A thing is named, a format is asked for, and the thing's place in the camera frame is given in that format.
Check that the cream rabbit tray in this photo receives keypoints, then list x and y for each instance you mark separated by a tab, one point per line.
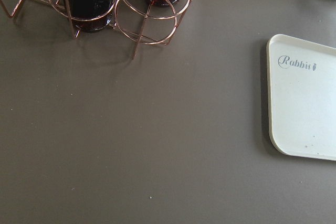
301	97

